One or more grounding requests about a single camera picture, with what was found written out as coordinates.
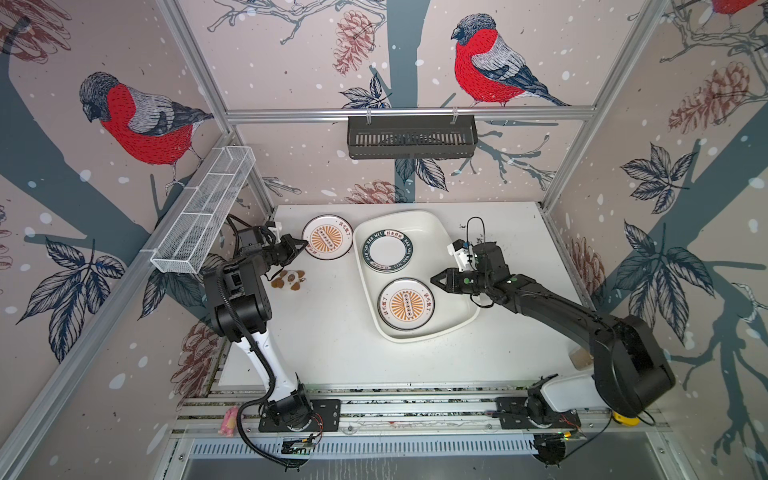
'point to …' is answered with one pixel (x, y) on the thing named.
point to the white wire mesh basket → (184, 246)
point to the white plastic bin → (430, 233)
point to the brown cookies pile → (291, 278)
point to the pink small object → (228, 422)
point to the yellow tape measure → (626, 420)
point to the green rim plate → (387, 251)
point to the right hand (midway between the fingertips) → (431, 283)
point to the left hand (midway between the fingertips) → (304, 240)
